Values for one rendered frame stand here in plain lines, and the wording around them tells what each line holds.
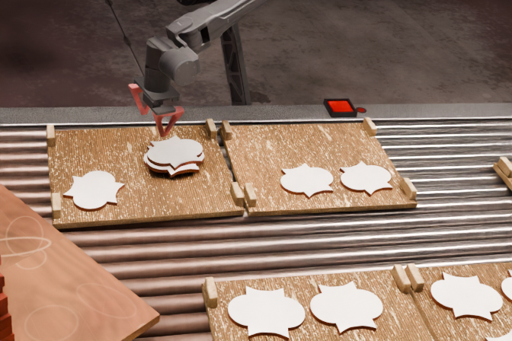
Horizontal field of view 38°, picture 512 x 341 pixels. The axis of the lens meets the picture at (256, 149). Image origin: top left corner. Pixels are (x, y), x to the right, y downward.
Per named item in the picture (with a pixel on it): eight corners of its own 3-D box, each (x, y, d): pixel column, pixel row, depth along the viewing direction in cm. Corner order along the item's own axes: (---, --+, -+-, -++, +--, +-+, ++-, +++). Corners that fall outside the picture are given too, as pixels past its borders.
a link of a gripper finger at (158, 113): (167, 122, 167) (170, 86, 162) (182, 138, 162) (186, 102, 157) (139, 128, 164) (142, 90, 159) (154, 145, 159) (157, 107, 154)
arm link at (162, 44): (164, 30, 157) (141, 35, 154) (183, 44, 153) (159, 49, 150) (161, 59, 161) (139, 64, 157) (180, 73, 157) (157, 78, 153)
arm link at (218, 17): (312, -32, 180) (308, -72, 172) (329, -24, 177) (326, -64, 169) (174, 57, 163) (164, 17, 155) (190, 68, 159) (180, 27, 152)
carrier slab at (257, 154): (218, 131, 192) (219, 125, 191) (365, 127, 203) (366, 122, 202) (248, 217, 164) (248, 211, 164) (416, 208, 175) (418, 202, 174)
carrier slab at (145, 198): (46, 136, 180) (46, 130, 180) (210, 129, 192) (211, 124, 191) (52, 230, 153) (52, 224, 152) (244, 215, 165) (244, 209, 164)
